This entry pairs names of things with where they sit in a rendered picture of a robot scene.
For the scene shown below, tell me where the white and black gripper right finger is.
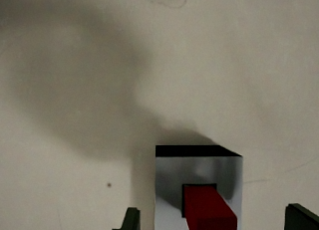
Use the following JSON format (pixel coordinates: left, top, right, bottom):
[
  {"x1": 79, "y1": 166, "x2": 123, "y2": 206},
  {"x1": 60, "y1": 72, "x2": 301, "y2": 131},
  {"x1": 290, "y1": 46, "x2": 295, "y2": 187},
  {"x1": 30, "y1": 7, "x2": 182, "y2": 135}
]
[{"x1": 284, "y1": 203, "x2": 319, "y2": 230}]

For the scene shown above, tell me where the grey block with square holes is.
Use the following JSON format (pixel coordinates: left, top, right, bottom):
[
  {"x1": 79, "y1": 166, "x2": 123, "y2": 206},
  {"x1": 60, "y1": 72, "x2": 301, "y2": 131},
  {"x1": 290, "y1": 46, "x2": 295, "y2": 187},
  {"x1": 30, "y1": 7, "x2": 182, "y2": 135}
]
[{"x1": 156, "y1": 145, "x2": 243, "y2": 230}]

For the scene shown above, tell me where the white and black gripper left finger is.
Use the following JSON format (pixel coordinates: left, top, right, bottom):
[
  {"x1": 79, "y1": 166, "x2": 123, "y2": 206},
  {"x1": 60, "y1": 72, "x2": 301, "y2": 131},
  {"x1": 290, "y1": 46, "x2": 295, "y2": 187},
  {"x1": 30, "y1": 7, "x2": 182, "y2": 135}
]
[{"x1": 112, "y1": 207, "x2": 141, "y2": 230}]

